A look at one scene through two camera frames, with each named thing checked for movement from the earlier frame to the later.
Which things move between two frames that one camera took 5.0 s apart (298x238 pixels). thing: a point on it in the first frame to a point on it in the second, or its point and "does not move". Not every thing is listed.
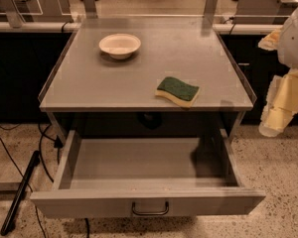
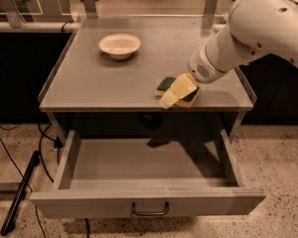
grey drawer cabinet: (87, 89) does not move
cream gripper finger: (285, 95) to (184, 85)
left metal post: (14, 15) does not move
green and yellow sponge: (177, 90) does not move
